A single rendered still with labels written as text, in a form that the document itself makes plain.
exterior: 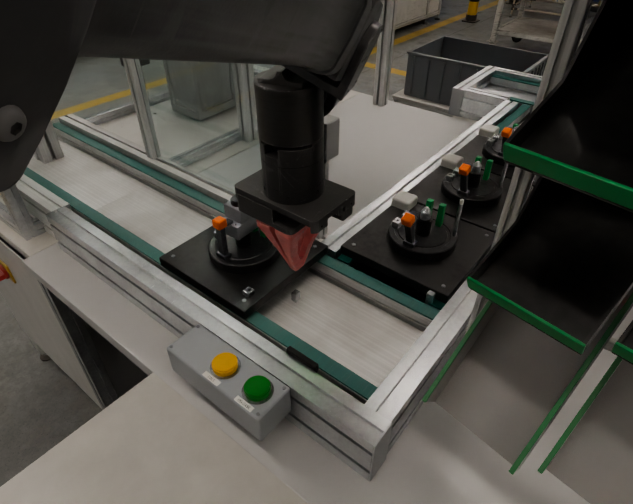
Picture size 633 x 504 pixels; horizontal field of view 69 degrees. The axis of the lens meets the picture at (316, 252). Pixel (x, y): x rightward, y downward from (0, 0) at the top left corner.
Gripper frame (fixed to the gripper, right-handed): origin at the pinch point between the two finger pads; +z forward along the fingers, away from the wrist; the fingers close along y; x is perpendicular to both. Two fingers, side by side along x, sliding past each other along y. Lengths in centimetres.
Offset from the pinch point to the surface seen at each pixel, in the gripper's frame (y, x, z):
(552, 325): -24.2, -10.2, 2.5
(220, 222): 30.4, -13.7, 15.8
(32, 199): 87, -3, 27
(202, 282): 30.8, -7.6, 26.2
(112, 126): 131, -50, 38
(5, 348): 158, 12, 123
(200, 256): 37.0, -12.4, 26.3
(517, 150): -16.0, -11.7, -13.3
